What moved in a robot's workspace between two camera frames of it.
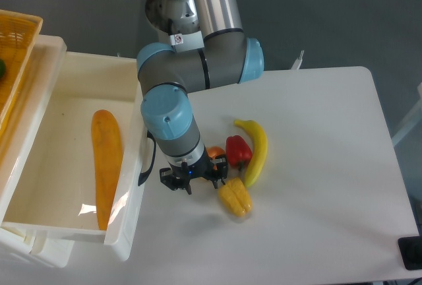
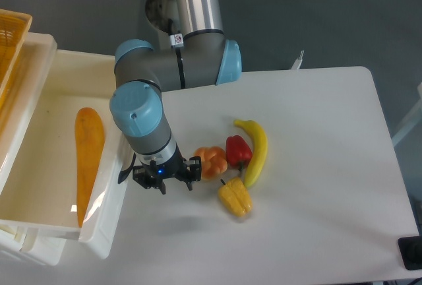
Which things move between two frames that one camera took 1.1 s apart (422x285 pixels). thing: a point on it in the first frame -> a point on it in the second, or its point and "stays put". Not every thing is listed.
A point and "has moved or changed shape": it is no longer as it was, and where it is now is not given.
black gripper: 202,168 -> 177,167
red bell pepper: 238,152 stays put
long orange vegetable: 107,149 -> 90,127
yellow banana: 260,151 stays put
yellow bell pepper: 235,194 stays put
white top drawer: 72,152 has moved or changed shape
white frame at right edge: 413,121 stays put
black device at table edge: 411,250 stays put
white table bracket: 298,61 stays put
